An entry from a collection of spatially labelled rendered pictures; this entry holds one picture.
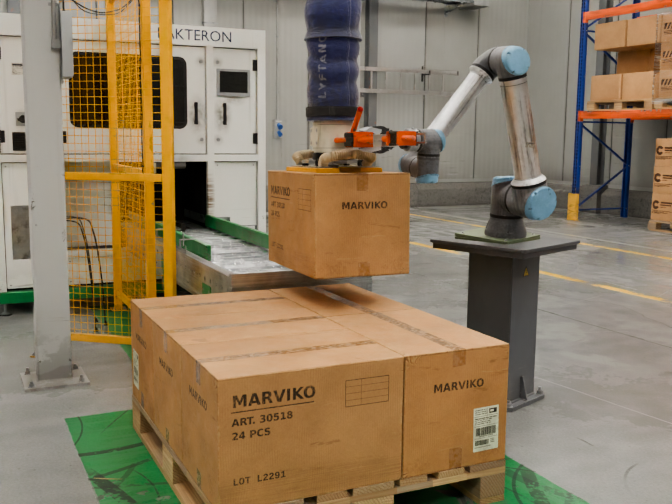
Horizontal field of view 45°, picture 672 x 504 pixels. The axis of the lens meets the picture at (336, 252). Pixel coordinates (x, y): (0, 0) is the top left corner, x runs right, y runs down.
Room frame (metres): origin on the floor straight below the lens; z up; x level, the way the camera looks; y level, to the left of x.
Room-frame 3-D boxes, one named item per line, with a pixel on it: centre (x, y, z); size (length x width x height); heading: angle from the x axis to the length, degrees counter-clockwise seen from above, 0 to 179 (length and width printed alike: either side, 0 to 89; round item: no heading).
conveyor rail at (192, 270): (4.59, 0.94, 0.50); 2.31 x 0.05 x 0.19; 25
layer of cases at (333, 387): (2.94, 0.13, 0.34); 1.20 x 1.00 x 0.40; 25
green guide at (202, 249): (4.94, 1.04, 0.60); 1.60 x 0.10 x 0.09; 25
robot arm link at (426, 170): (3.34, -0.36, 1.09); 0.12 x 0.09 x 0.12; 23
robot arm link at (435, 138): (3.32, -0.37, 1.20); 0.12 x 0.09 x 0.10; 115
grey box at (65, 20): (3.96, 1.29, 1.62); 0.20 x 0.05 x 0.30; 25
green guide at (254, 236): (5.17, 0.56, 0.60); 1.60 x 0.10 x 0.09; 25
